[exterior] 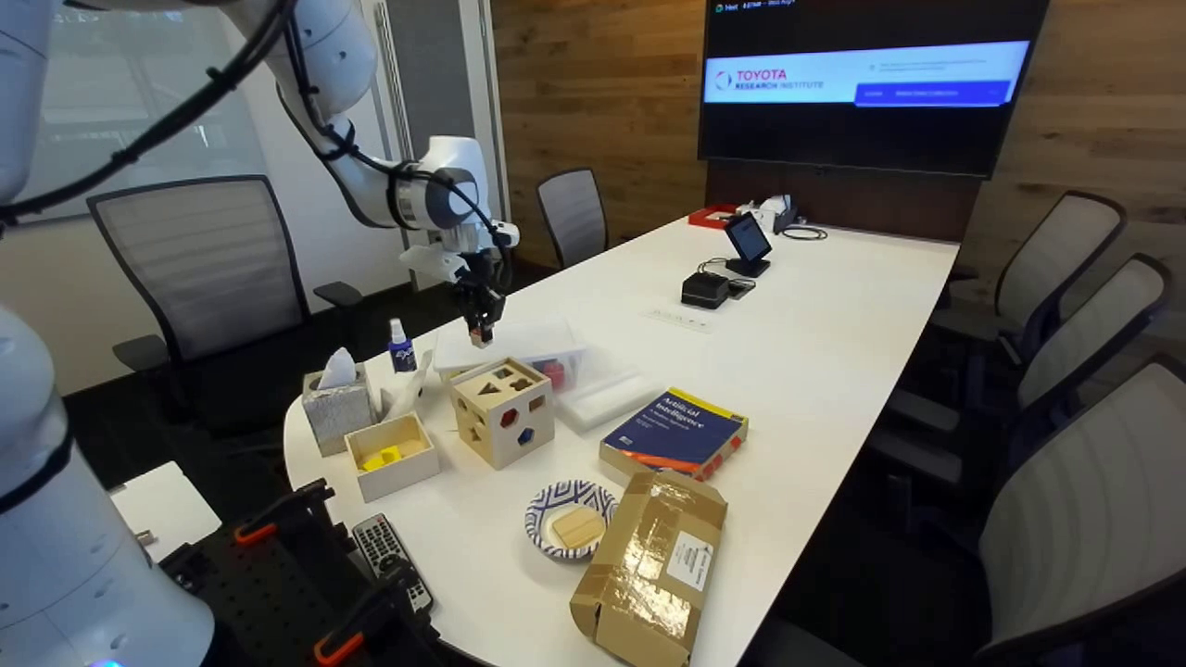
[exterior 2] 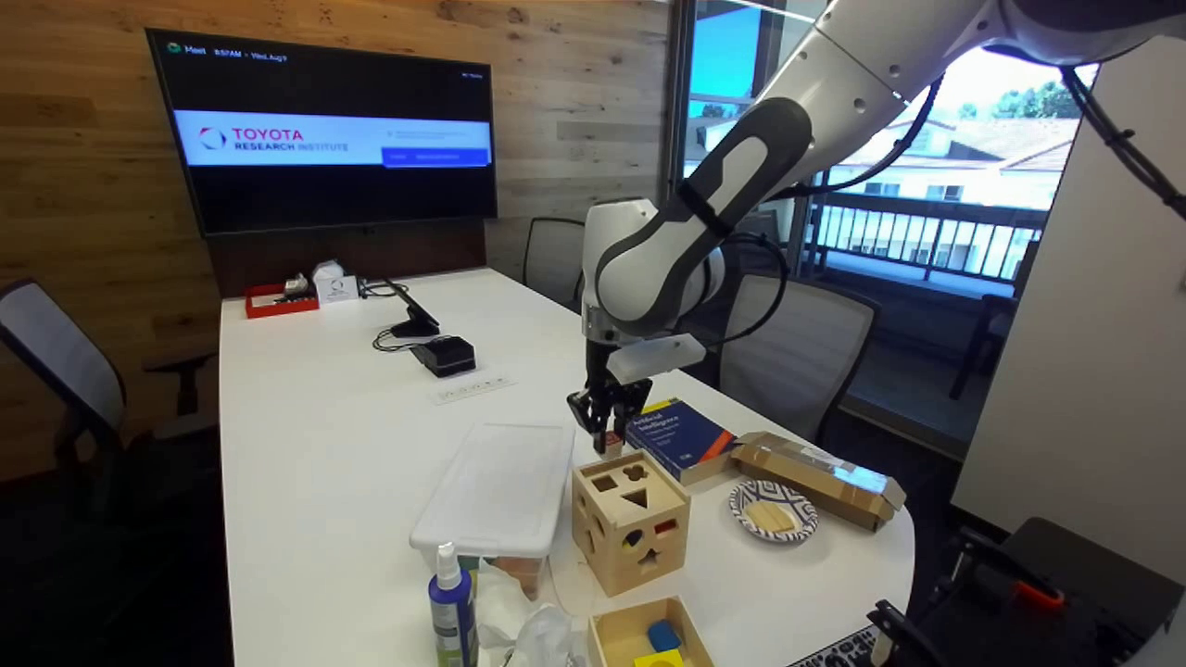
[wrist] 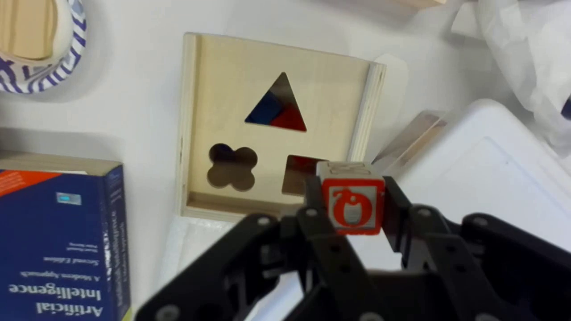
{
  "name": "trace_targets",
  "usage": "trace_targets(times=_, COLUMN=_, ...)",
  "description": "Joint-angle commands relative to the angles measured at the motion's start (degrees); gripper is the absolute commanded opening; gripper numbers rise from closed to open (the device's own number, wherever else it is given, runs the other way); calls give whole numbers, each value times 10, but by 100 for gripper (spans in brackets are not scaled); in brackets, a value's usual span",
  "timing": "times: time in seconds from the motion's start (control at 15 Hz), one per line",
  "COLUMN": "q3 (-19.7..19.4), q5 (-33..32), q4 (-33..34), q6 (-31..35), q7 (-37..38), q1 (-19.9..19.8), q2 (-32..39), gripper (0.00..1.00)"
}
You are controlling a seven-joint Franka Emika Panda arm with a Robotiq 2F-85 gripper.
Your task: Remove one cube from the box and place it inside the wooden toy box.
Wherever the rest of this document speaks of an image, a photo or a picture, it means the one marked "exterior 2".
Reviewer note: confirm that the blue and yellow book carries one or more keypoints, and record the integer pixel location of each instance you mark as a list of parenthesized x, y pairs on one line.
[(679, 438)]

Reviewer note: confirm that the blue spray bottle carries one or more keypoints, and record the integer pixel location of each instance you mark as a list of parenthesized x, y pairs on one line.
[(453, 615)]

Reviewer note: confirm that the yellow cube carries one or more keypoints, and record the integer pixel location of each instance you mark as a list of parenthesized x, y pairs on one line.
[(657, 662)]

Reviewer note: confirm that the blue cube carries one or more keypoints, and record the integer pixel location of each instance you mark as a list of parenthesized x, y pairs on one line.
[(666, 636)]

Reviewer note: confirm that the tan square cracker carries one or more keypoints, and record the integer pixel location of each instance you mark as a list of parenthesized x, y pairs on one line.
[(773, 515)]

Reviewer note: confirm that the clear plastic bin white lid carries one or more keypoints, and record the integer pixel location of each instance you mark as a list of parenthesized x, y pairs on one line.
[(495, 488)]

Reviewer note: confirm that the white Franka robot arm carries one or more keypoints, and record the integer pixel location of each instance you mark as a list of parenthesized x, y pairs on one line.
[(743, 161)]

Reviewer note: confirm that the crumpled white plastic bag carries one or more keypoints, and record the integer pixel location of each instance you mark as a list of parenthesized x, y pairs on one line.
[(531, 633)]

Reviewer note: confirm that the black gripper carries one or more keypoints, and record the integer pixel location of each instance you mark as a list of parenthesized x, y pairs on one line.
[(616, 376)]

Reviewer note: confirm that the wooden shape sorter toy box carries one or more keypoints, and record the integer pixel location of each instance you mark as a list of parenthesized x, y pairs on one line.
[(632, 525)]

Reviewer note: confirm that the white board panel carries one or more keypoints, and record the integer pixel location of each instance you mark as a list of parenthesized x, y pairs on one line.
[(1086, 371)]

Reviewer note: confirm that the balcony railing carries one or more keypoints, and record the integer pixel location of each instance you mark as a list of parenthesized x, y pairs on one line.
[(930, 236)]

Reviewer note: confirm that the wall mounted tv screen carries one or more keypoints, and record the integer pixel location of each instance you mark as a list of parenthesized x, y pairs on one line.
[(320, 134)]

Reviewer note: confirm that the small open wooden box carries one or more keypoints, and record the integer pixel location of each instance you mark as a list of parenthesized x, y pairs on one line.
[(613, 636)]

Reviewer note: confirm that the grey wrist camera block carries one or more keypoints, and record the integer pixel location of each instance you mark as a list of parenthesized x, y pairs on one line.
[(663, 356)]

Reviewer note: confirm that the red tray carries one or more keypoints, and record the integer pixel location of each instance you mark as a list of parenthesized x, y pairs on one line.
[(280, 303)]

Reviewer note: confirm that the blue patterned paper plate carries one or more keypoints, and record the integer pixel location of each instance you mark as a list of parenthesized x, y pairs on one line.
[(743, 513)]

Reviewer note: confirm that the grey mesh office chair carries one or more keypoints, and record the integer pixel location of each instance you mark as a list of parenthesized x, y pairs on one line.
[(559, 260), (61, 356), (804, 346)]

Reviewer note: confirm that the black mount with orange clamps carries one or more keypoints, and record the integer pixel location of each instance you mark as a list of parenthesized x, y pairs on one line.
[(1061, 607)]

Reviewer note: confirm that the black keypad remote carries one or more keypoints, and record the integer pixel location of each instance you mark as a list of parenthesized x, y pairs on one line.
[(853, 651)]

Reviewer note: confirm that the small black box device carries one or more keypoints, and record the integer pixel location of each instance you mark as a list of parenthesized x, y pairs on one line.
[(447, 356)]

